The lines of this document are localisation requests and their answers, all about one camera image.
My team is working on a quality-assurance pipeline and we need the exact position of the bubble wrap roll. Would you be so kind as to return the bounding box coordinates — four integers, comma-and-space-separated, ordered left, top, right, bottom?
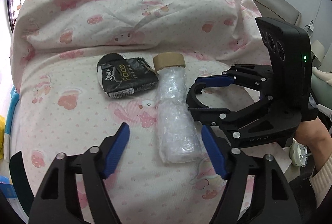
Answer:
156, 66, 201, 164

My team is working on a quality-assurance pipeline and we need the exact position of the brown tape roll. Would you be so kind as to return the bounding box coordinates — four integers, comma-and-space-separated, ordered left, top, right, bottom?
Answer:
153, 52, 186, 71

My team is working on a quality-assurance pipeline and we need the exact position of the black tissue packet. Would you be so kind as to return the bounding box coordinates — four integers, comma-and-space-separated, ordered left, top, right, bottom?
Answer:
96, 53, 159, 99

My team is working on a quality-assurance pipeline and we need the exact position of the black curved rubber piece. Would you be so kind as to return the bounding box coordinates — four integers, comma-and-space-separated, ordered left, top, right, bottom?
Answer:
186, 82, 209, 109

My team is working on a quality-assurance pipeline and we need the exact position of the cream sweater right forearm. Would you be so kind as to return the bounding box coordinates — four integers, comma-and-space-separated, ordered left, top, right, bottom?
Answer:
310, 156, 332, 207

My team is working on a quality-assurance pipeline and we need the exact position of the dark green trash bin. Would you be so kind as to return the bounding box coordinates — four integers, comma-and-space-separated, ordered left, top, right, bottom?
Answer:
9, 151, 34, 217

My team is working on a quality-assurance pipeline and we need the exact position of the person's right hand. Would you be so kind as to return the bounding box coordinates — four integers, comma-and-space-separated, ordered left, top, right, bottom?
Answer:
294, 118, 332, 171

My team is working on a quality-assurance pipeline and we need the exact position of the blue snack bag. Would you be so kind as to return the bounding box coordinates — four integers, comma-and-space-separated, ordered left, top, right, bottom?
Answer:
0, 175, 17, 199

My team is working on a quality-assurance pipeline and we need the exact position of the yellow plastic bag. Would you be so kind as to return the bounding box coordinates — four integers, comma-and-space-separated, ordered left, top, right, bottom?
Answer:
0, 116, 6, 160

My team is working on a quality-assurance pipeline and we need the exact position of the blue plush toy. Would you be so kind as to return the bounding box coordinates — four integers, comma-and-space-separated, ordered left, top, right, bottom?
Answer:
3, 87, 20, 162

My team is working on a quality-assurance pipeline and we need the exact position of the pink cartoon print quilt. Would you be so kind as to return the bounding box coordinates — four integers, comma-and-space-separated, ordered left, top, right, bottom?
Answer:
11, 0, 270, 223

